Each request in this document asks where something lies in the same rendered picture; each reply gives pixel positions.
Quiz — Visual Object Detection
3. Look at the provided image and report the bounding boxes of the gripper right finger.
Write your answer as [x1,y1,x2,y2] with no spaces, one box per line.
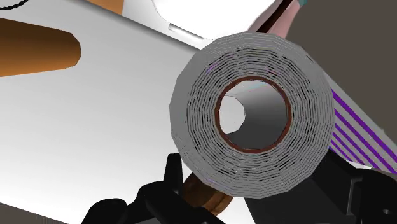
[244,148,397,224]

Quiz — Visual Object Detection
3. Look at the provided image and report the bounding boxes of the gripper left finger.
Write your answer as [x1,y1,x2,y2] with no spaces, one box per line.
[81,153,226,224]

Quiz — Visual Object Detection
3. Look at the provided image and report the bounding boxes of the brown round wooden object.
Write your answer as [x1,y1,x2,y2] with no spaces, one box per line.
[182,172,234,216]

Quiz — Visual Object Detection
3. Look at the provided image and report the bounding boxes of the purple striped white object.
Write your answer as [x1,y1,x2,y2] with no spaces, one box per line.
[321,73,397,175]

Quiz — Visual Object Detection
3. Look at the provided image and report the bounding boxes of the grey paper roll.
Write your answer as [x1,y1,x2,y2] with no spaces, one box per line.
[169,32,337,199]

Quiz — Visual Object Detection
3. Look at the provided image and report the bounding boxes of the pink object with dark stripe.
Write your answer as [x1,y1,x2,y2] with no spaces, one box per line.
[247,0,302,39]

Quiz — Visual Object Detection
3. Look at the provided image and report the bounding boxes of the orange brown tapered object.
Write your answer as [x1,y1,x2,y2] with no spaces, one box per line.
[0,18,82,78]

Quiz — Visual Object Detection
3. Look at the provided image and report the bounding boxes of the black beaded cord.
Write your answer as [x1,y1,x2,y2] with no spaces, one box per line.
[0,0,29,11]

